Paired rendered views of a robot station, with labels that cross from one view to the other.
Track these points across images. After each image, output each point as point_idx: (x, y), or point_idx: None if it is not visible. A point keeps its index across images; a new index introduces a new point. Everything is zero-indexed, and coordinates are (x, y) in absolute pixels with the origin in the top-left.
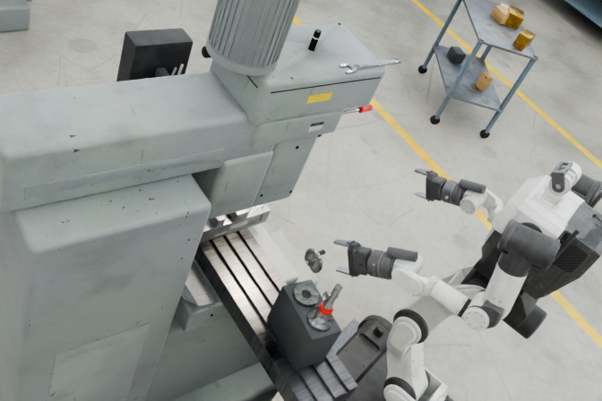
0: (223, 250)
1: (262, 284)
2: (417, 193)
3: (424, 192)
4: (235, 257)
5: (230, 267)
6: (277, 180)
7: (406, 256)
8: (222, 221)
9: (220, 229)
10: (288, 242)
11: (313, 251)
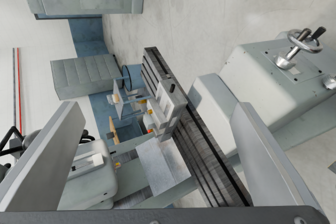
0: (180, 140)
1: (204, 173)
2: (233, 130)
3: (258, 138)
4: (185, 146)
5: (186, 155)
6: (84, 207)
7: None
8: (158, 136)
9: (167, 131)
10: (246, 61)
11: (289, 41)
